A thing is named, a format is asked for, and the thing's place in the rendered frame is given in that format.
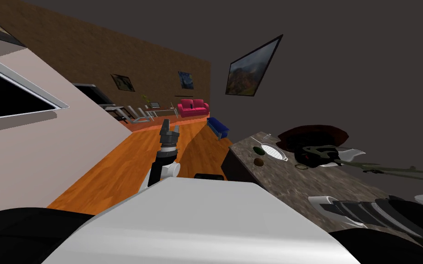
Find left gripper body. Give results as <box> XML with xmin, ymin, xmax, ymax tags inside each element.
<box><xmin>159</xmin><ymin>132</ymin><xmax>180</xmax><ymax>149</ymax></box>

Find desk with laptop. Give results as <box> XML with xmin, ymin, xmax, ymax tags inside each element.
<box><xmin>145</xmin><ymin>101</ymin><xmax>180</xmax><ymax>119</ymax></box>

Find pink sofa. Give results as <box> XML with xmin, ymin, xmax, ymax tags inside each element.
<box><xmin>176</xmin><ymin>99</ymin><xmax>211</xmax><ymax>119</ymax></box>

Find white chair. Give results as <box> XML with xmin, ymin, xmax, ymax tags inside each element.
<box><xmin>105</xmin><ymin>104</ymin><xmax>158</xmax><ymax>125</ymax></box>

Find blue bench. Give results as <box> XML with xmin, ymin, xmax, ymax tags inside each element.
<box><xmin>206</xmin><ymin>116</ymin><xmax>230</xmax><ymax>141</ymax></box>

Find small blue night picture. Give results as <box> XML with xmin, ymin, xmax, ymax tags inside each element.
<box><xmin>178</xmin><ymin>71</ymin><xmax>195</xmax><ymax>90</ymax></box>

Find small dark brown picture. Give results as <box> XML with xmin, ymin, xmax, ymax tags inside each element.
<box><xmin>110</xmin><ymin>73</ymin><xmax>136</xmax><ymax>93</ymax></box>

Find black television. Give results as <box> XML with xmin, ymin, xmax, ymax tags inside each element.
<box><xmin>72</xmin><ymin>82</ymin><xmax>117</xmax><ymax>110</ymax></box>

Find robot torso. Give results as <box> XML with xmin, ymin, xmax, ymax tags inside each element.
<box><xmin>42</xmin><ymin>173</ymin><xmax>361</xmax><ymax>264</ymax></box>

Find large black-framed mountain picture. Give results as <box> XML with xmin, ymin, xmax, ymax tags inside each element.
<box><xmin>225</xmin><ymin>34</ymin><xmax>284</xmax><ymax>98</ymax></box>

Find dark red round plate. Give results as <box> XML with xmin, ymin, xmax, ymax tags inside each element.
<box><xmin>276</xmin><ymin>124</ymin><xmax>350</xmax><ymax>153</ymax></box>

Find black pot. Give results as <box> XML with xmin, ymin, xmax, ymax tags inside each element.
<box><xmin>294</xmin><ymin>144</ymin><xmax>344</xmax><ymax>169</ymax></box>

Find white flat dish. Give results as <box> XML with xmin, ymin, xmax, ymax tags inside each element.
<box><xmin>321</xmin><ymin>147</ymin><xmax>366</xmax><ymax>168</ymax></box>

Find long olive green tool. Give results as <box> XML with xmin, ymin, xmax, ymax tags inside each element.
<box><xmin>333</xmin><ymin>159</ymin><xmax>423</xmax><ymax>184</ymax></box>

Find black window with white frame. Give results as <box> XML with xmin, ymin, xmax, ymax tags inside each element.
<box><xmin>0</xmin><ymin>51</ymin><xmax>70</xmax><ymax>122</ymax></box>

